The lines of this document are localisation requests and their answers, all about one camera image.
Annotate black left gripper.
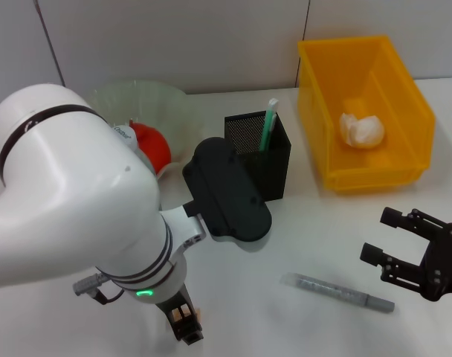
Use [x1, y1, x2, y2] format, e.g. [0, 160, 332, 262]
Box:
[154, 283, 205, 346]

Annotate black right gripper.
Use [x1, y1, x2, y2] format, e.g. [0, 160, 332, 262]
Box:
[359, 206, 452, 303]

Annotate white paper ball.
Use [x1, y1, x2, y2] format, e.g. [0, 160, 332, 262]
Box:
[339, 112, 386, 149]

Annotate mint green pen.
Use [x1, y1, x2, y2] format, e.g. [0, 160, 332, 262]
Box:
[258, 97, 280, 152]

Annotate red-orange toy orange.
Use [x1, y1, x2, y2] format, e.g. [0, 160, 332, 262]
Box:
[130, 119, 172, 176]

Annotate clear green-label water bottle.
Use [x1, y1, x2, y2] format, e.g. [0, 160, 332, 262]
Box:
[112, 123, 157, 176]

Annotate grey marker pen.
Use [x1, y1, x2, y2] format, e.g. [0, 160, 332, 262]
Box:
[280, 272, 397, 313]

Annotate black mesh pen holder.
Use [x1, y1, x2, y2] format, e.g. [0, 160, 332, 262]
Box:
[223, 109, 292, 202]

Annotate pale green glass fruit plate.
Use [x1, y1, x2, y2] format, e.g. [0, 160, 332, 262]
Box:
[91, 78, 207, 176]

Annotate yellow plastic bin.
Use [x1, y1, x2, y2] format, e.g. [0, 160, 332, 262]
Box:
[297, 35, 436, 193]

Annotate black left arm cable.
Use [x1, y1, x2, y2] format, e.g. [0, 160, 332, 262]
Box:
[72, 272, 126, 305]

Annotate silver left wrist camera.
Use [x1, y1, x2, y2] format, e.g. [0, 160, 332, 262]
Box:
[181, 136, 274, 242]

